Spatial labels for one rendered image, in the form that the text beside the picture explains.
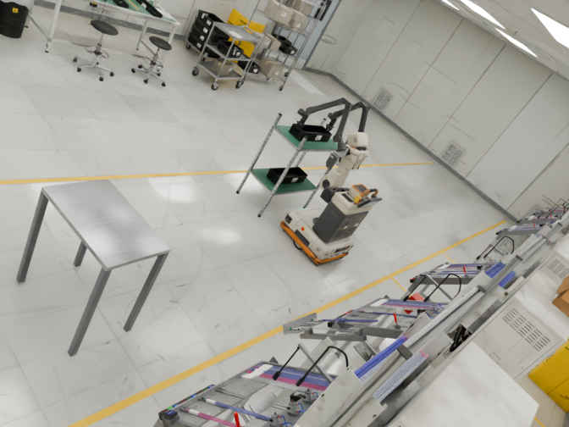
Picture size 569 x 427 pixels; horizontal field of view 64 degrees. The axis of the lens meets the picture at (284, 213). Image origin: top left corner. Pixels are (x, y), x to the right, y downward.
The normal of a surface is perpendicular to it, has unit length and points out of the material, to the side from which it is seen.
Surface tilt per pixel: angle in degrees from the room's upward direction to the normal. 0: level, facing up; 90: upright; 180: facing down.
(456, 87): 90
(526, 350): 90
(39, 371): 0
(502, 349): 90
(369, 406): 90
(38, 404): 0
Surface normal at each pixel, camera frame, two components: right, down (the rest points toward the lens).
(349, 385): -0.62, 0.11
